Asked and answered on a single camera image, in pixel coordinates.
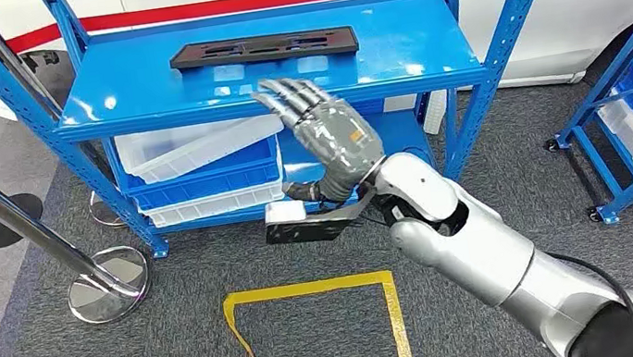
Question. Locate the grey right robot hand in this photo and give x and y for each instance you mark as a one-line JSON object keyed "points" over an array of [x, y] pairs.
{"points": [[339, 143]]}

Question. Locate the black plastic panel part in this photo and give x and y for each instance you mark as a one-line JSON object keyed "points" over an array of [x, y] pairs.
{"points": [[264, 49]]}

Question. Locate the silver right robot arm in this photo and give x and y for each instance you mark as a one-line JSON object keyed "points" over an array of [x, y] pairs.
{"points": [[474, 241]]}

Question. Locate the blue metal shelf rack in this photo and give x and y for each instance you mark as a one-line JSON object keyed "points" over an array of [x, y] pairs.
{"points": [[277, 77]]}

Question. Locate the blue wheeled shelf rack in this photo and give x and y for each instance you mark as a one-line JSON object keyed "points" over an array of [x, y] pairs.
{"points": [[599, 162]]}

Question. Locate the white plastic container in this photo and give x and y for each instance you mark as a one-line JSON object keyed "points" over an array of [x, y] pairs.
{"points": [[436, 114]]}

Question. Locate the yellow floor tape square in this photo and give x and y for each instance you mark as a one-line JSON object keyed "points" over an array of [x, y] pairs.
{"points": [[307, 288]]}

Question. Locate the black rack caster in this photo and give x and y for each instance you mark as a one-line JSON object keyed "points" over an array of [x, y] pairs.
{"points": [[595, 215], [551, 145]]}

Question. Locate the white car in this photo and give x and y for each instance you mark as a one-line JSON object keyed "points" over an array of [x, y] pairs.
{"points": [[578, 10]]}

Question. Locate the black barrier stanchion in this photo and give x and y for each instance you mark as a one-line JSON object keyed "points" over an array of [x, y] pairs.
{"points": [[17, 210]]}

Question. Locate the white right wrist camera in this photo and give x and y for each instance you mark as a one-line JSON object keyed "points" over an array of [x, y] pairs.
{"points": [[290, 213]]}

